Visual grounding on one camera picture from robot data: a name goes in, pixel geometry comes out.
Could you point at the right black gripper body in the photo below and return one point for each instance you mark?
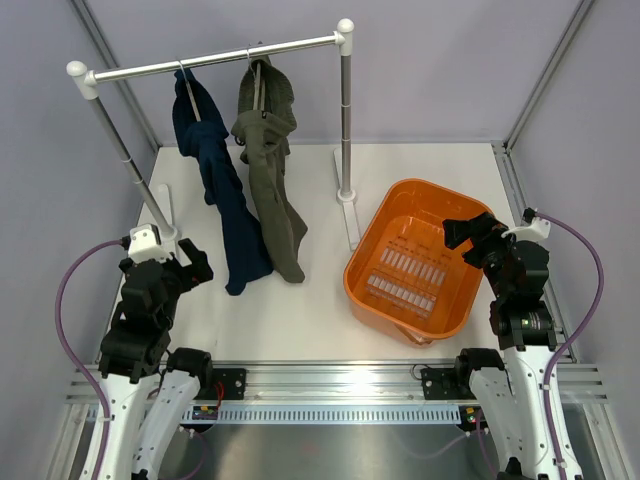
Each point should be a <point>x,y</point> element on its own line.
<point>501,247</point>

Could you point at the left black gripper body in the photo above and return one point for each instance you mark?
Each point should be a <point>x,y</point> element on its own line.
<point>169,305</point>

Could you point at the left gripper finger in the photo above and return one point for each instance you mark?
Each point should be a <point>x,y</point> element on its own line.
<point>198,271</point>
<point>175,273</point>

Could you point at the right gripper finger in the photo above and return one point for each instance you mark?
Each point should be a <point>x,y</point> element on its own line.
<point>456,232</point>
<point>480,252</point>

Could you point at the navy blue shorts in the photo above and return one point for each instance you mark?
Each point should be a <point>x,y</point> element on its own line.
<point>206,141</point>

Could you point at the grey hanger with metal hook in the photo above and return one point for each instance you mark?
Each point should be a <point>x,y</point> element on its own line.
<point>189,90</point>

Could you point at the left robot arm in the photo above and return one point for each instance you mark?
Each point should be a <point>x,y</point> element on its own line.
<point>146,390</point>

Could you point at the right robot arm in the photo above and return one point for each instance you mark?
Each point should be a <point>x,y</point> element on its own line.
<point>516,385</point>

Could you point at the olive green shorts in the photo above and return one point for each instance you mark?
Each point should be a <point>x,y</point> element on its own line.
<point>264,136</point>

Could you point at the grey hanger under olive shorts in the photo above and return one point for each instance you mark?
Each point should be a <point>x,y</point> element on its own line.
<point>258,83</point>

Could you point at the orange plastic basket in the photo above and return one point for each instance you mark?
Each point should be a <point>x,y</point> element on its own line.
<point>402,280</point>

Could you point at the white clothes rack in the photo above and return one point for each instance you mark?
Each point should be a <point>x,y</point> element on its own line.
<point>158,204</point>

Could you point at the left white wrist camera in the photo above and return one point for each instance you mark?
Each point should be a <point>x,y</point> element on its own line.
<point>145,245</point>

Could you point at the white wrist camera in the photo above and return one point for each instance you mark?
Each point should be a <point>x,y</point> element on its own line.
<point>534,228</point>
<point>145,245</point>

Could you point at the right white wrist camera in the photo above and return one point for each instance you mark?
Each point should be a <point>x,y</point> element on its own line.
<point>534,228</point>

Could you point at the aluminium mounting rail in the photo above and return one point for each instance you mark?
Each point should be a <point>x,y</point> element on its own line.
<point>384,382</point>

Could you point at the white slotted cable duct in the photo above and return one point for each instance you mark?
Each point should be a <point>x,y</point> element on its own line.
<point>325,415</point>

